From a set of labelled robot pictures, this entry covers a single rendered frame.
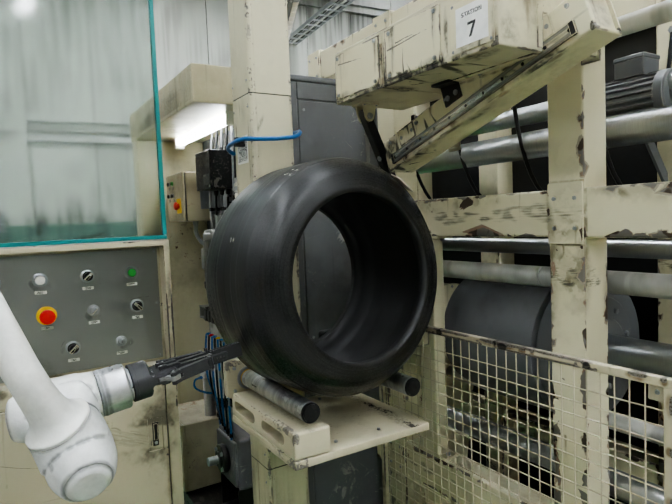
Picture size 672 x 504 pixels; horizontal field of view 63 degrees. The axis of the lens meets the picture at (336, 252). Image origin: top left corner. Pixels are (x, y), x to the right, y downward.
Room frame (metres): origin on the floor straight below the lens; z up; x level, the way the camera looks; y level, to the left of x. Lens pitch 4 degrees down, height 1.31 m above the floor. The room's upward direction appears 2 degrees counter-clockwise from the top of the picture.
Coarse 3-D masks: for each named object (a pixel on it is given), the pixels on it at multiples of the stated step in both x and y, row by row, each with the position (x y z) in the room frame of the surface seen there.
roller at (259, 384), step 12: (252, 372) 1.40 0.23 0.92; (252, 384) 1.35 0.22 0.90; (264, 384) 1.31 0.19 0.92; (276, 384) 1.28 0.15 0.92; (264, 396) 1.30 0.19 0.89; (276, 396) 1.24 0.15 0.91; (288, 396) 1.20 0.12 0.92; (300, 396) 1.19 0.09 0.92; (288, 408) 1.19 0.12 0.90; (300, 408) 1.14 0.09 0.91; (312, 408) 1.14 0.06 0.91; (312, 420) 1.14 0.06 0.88
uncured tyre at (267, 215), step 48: (288, 192) 1.16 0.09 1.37; (336, 192) 1.20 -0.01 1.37; (384, 192) 1.28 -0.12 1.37; (240, 240) 1.14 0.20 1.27; (288, 240) 1.12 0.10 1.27; (384, 240) 1.55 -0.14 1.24; (240, 288) 1.12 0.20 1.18; (288, 288) 1.11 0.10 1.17; (384, 288) 1.56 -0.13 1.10; (432, 288) 1.36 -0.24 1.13; (240, 336) 1.17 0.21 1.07; (288, 336) 1.11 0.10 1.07; (336, 336) 1.50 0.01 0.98; (384, 336) 1.47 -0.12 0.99; (288, 384) 1.19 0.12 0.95; (336, 384) 1.18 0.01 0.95
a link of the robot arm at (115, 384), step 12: (96, 372) 1.03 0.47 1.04; (108, 372) 1.03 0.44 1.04; (120, 372) 1.04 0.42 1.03; (108, 384) 1.01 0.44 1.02; (120, 384) 1.02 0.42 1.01; (132, 384) 1.04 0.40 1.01; (108, 396) 1.01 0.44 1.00; (120, 396) 1.02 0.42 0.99; (132, 396) 1.04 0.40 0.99; (108, 408) 1.01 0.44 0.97; (120, 408) 1.03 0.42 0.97
